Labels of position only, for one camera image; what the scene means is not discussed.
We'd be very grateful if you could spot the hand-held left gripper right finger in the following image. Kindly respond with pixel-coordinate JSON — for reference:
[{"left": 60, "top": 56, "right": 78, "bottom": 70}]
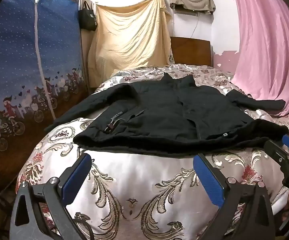
[{"left": 193, "top": 153, "right": 276, "bottom": 240}]

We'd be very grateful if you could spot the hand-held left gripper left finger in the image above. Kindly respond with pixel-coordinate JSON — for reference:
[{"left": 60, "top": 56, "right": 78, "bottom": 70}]
[{"left": 9, "top": 152, "right": 95, "bottom": 240}]

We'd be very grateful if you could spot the black jacket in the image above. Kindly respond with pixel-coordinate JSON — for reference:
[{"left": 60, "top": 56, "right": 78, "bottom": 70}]
[{"left": 44, "top": 72, "right": 289, "bottom": 158}]

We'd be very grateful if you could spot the floral satin bed blanket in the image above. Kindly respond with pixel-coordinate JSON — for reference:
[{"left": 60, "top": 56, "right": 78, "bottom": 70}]
[{"left": 16, "top": 64, "right": 289, "bottom": 240}]

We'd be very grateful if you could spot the pink curtain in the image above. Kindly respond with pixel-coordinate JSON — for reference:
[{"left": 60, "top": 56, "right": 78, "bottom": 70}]
[{"left": 229, "top": 0, "right": 289, "bottom": 117}]

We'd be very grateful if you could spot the brown wooden door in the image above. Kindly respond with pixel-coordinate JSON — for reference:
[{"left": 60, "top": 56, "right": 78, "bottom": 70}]
[{"left": 80, "top": 0, "right": 98, "bottom": 88}]

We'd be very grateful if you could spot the wooden headboard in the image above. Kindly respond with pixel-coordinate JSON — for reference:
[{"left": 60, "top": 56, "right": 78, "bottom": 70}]
[{"left": 170, "top": 36, "right": 214, "bottom": 67}]

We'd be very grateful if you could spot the blue printed fabric wardrobe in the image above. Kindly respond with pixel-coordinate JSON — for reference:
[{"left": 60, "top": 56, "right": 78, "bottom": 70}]
[{"left": 0, "top": 0, "right": 90, "bottom": 197}]

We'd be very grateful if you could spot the yellow hanging cloth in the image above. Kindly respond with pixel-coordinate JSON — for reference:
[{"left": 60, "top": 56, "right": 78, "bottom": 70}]
[{"left": 87, "top": 0, "right": 175, "bottom": 89}]

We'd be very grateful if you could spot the black handbag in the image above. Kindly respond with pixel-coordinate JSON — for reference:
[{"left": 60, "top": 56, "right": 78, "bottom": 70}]
[{"left": 79, "top": 0, "right": 98, "bottom": 32}]

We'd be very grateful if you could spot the grey-beige draped cloth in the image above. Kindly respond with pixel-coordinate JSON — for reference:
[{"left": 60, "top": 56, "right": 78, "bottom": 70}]
[{"left": 168, "top": 0, "right": 216, "bottom": 14}]

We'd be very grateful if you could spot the thin white cable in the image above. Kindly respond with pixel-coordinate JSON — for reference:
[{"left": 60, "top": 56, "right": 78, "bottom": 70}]
[{"left": 190, "top": 13, "right": 200, "bottom": 38}]

